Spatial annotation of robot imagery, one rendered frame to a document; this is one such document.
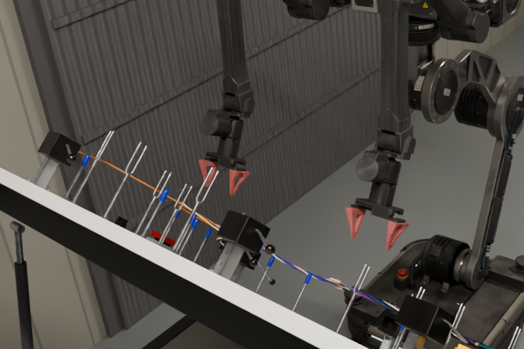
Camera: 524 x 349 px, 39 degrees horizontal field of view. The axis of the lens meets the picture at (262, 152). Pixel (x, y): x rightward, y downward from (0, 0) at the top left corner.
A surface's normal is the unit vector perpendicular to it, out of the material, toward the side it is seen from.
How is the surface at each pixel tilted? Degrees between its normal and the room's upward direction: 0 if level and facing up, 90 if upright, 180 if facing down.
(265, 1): 90
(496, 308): 0
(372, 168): 60
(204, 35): 90
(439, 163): 0
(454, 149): 0
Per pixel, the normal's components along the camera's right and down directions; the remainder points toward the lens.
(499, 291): -0.12, -0.88
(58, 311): 0.76, 0.22
